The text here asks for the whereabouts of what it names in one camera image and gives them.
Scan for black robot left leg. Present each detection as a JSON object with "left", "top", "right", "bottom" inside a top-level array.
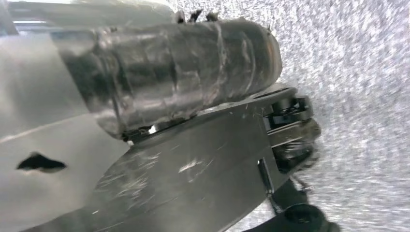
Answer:
[{"left": 22, "top": 84, "right": 341, "bottom": 232}]

